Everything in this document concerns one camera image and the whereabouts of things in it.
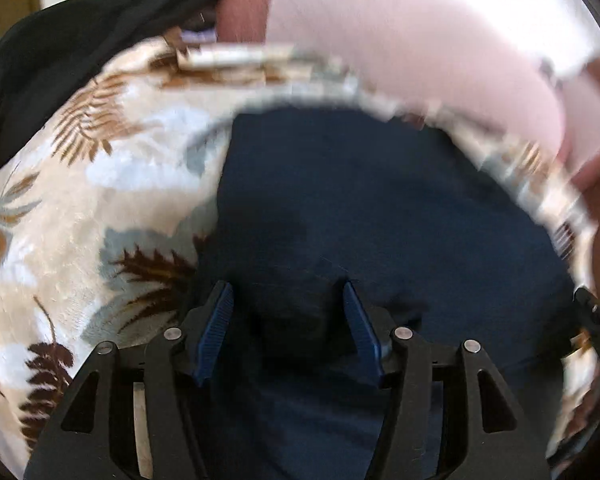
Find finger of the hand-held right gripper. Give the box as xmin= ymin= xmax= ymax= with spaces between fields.
xmin=574 ymin=286 xmax=600 ymax=356

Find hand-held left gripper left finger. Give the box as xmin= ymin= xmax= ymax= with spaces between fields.
xmin=24 ymin=280 xmax=236 ymax=480

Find leaf print blanket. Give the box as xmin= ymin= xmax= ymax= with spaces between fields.
xmin=0 ymin=40 xmax=600 ymax=476

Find navy blue garment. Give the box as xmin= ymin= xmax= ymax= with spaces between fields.
xmin=195 ymin=107 xmax=588 ymax=480

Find black cloth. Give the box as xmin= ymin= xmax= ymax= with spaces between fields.
xmin=0 ymin=0 xmax=246 ymax=181

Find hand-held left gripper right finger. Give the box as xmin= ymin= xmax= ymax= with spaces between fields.
xmin=341 ymin=280 xmax=551 ymax=480

